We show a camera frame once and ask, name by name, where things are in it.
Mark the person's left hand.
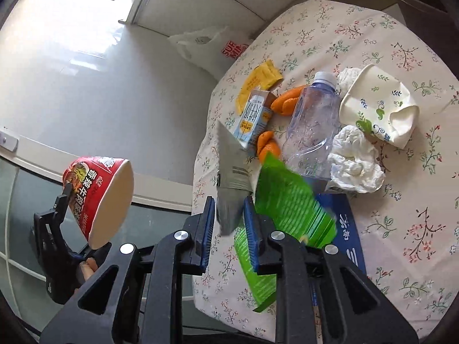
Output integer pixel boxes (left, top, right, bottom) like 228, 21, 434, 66
73, 257, 98, 294

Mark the grey foil packet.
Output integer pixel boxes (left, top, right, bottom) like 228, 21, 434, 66
215, 120, 264, 237

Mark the yellow sachet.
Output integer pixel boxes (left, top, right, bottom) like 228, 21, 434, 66
237, 60, 284, 115

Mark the green snack packet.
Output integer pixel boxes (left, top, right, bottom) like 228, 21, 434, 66
234, 152, 338, 312

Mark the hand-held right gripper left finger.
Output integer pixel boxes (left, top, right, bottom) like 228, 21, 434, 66
39, 196, 216, 344

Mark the blue flat box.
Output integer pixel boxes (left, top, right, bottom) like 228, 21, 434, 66
309, 191, 367, 344

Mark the white door latch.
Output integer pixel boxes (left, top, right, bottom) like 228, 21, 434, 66
0, 129, 18, 152

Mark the large crumpled white tissue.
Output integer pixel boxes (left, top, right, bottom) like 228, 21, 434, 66
327, 125, 386, 194

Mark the glass sliding door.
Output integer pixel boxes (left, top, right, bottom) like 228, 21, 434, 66
0, 125, 194, 316

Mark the orange peel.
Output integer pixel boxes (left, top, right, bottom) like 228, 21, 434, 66
256, 131, 281, 162
271, 85, 309, 116

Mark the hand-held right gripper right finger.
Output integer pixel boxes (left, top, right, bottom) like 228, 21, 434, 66
243, 195, 420, 344

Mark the small crumpled white tissue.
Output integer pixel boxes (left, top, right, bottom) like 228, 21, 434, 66
337, 67, 363, 92

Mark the clear plastic bottle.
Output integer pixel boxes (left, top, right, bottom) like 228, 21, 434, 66
281, 72, 341, 180

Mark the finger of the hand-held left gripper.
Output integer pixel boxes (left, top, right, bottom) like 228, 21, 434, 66
33, 183, 77, 259
85, 242, 112, 271

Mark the white plastic shopping bag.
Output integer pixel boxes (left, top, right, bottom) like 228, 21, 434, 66
168, 25, 253, 79

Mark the red instant noodle cup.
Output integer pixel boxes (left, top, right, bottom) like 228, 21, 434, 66
63, 156, 135, 249

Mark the blue brown milk carton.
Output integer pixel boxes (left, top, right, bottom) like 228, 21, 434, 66
233, 89, 277, 149

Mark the crumpled printed paper cup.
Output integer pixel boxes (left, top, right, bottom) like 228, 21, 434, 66
339, 64, 420, 148

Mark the white panelled cabinet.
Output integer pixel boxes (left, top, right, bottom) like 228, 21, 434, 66
118, 0, 316, 40

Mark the floral tablecloth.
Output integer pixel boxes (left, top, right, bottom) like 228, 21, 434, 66
192, 0, 459, 344

